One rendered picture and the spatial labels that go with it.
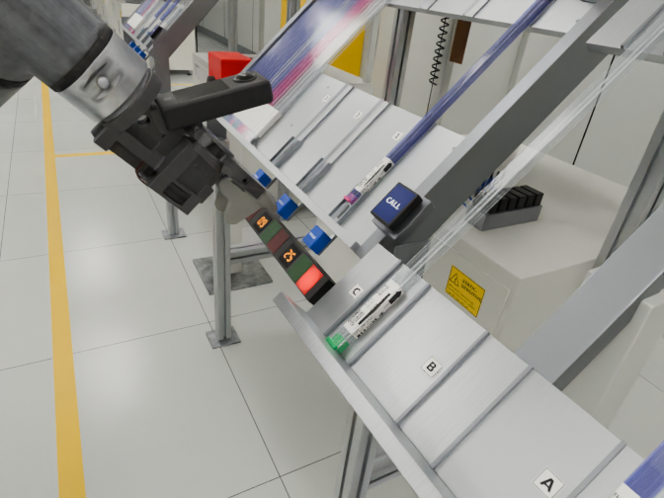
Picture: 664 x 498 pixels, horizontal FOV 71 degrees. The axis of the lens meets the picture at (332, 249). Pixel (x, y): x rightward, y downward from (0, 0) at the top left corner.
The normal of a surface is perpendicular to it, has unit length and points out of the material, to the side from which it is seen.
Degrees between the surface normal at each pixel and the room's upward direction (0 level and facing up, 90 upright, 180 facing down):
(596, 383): 90
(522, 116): 90
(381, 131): 45
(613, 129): 90
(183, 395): 0
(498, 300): 90
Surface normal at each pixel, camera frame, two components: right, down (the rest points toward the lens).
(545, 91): 0.47, 0.48
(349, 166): -0.55, -0.50
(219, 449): 0.10, -0.86
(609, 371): -0.86, 0.18
